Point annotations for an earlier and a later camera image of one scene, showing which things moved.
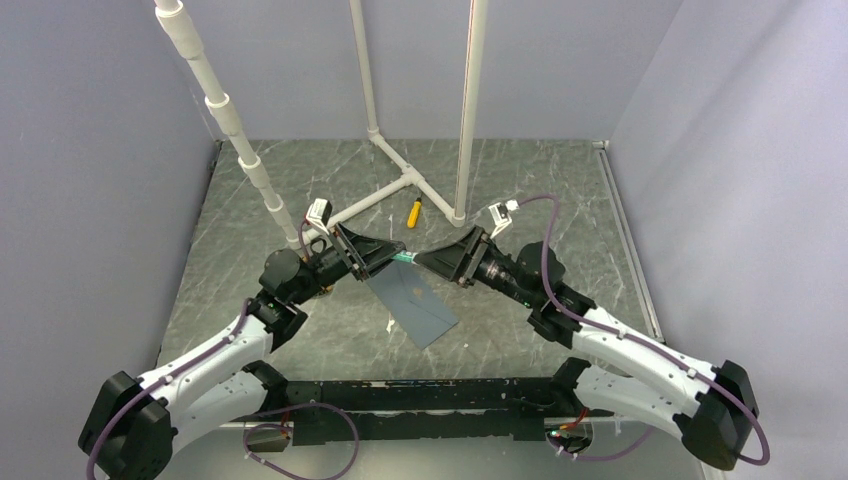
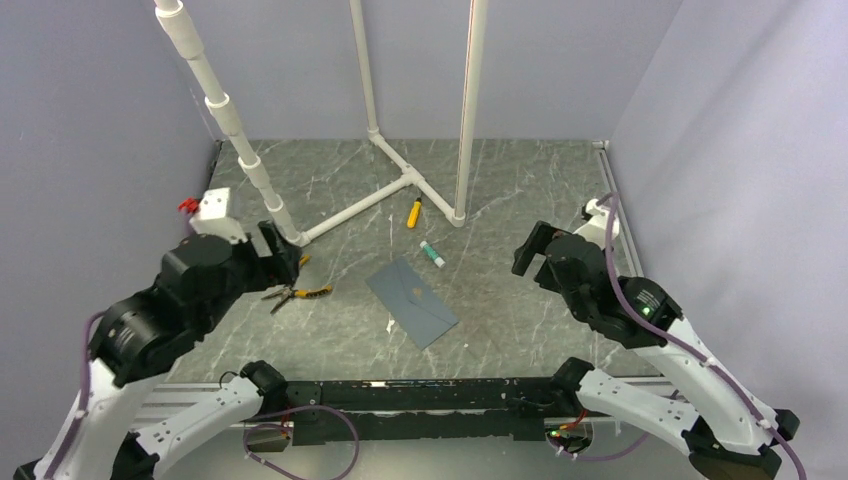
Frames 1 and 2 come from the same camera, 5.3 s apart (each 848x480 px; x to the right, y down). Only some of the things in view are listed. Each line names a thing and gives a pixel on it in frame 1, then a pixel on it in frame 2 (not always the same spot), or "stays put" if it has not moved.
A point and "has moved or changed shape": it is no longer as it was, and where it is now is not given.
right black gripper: [459, 260] to [535, 242]
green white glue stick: [405, 256] has moved or changed shape
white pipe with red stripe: [471, 107] stays put
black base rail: [343, 412] stays put
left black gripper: [366, 255] to [283, 265]
